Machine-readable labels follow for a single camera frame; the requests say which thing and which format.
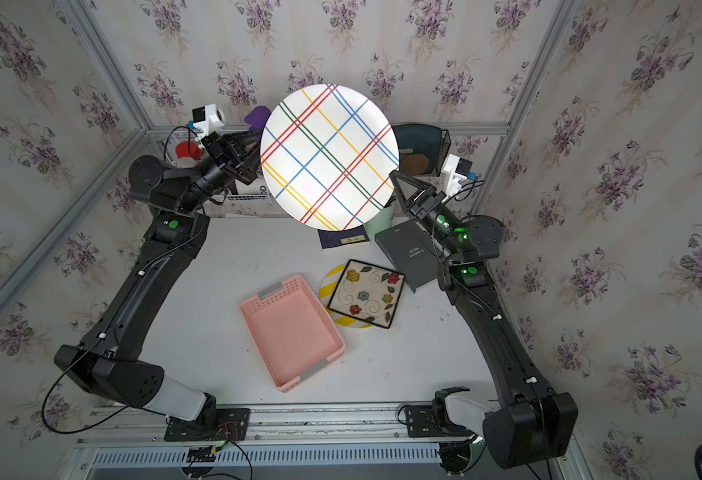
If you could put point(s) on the pink plastic dish tray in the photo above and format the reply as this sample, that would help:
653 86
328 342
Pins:
292 331

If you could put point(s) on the round cork coaster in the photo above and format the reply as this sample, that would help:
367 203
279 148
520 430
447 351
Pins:
414 164

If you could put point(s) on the black mesh wall organizer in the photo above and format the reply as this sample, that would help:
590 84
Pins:
445 146

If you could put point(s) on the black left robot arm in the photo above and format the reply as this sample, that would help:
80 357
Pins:
107 362

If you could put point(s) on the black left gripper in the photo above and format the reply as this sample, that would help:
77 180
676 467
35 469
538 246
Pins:
230 155

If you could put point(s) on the round plaid pattern plate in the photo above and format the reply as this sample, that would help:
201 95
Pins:
327 153

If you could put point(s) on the purple microfibre cloth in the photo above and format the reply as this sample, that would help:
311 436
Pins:
257 118

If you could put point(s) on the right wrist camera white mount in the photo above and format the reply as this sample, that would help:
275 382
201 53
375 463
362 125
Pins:
455 173

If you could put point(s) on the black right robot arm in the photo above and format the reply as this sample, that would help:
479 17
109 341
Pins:
533 421

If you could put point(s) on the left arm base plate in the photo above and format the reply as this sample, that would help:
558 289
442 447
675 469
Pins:
229 424

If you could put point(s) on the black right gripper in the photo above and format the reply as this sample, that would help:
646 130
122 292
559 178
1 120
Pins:
427 205

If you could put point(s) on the square floral plate black rim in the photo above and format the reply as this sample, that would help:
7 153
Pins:
362 295

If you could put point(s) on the dark blue notebook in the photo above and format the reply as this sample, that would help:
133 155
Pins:
334 240

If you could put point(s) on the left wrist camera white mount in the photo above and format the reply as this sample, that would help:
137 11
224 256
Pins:
206 120

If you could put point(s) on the red lid jar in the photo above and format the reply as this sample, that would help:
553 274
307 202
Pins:
188 149

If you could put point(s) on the green pencil cup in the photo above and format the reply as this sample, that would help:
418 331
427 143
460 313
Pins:
382 221

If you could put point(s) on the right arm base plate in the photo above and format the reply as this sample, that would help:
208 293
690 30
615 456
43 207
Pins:
424 421

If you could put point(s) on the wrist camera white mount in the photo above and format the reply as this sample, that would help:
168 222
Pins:
206 120
455 173

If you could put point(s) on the dark grey book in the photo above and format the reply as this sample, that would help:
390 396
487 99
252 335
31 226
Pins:
411 251

